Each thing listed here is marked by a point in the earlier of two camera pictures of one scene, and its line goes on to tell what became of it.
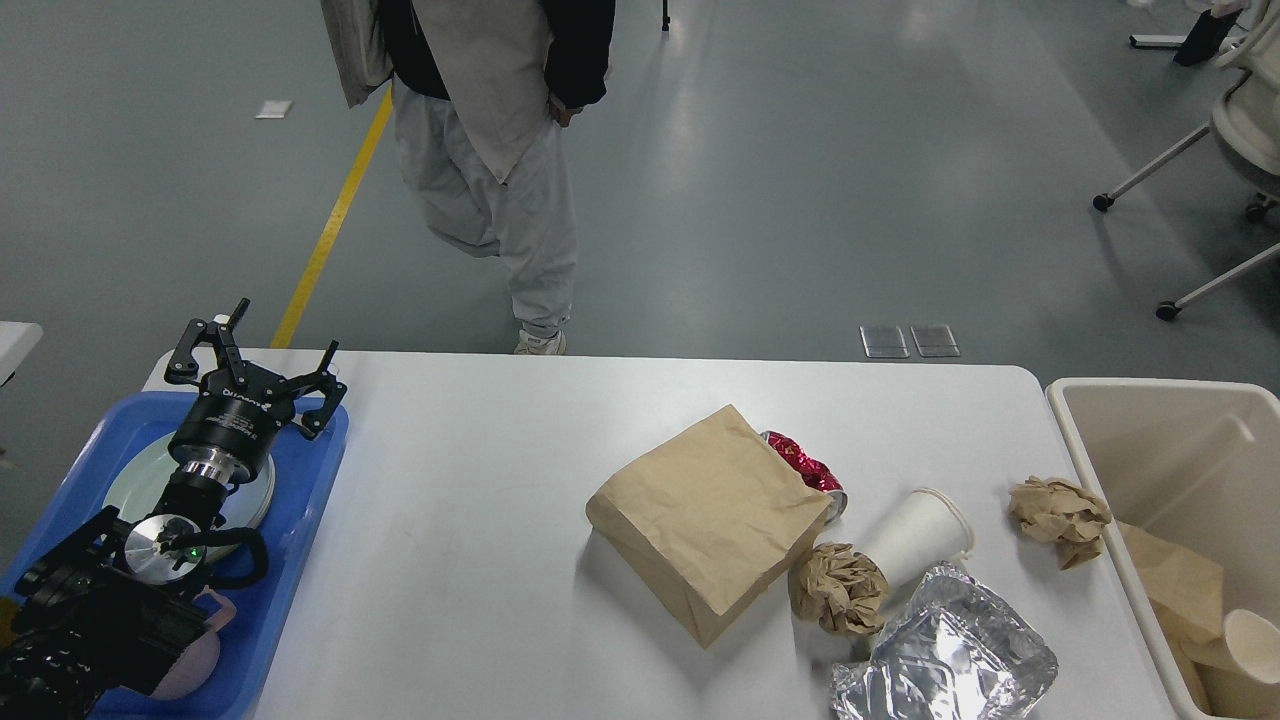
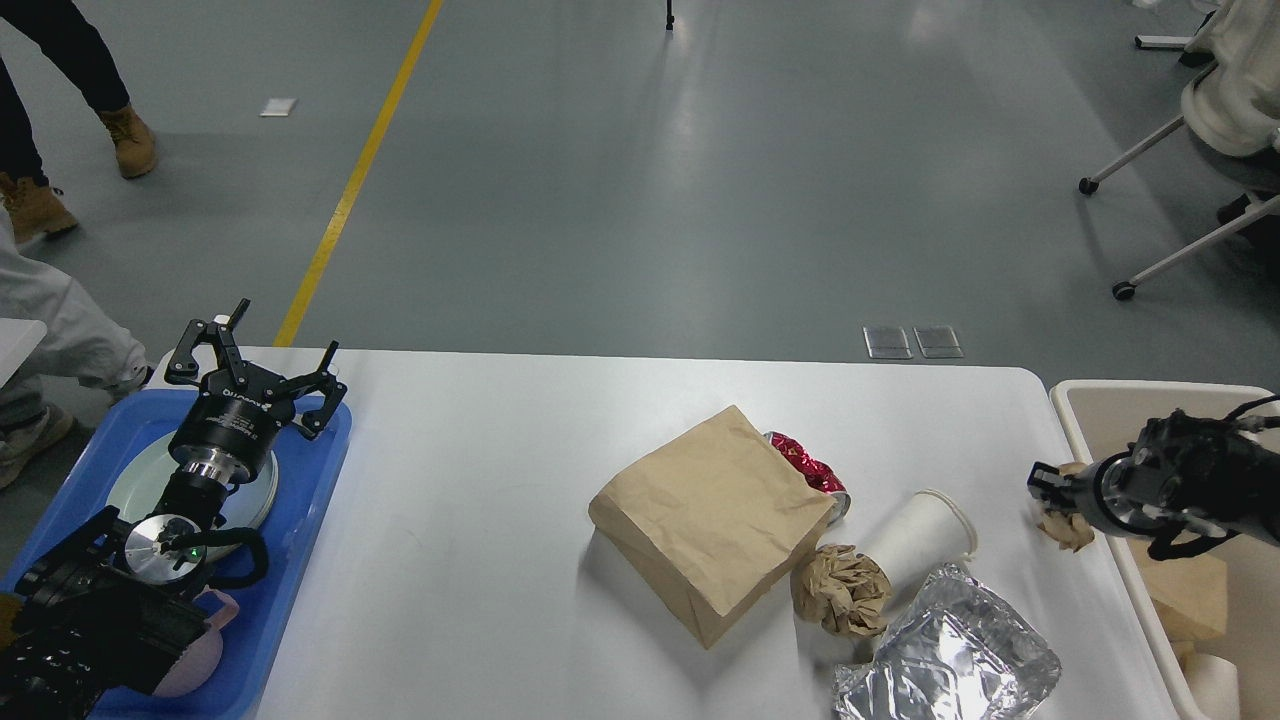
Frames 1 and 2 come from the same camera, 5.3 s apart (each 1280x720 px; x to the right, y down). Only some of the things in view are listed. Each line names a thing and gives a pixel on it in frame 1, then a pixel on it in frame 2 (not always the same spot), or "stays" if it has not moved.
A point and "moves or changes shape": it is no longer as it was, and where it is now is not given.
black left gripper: x=233 y=424 stays
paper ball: x=1058 y=512 moves or changes shape
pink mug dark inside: x=197 y=665 stays
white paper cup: x=921 y=531 stays
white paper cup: x=1254 y=643 -> x=1214 y=684
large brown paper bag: x=710 y=517 stays
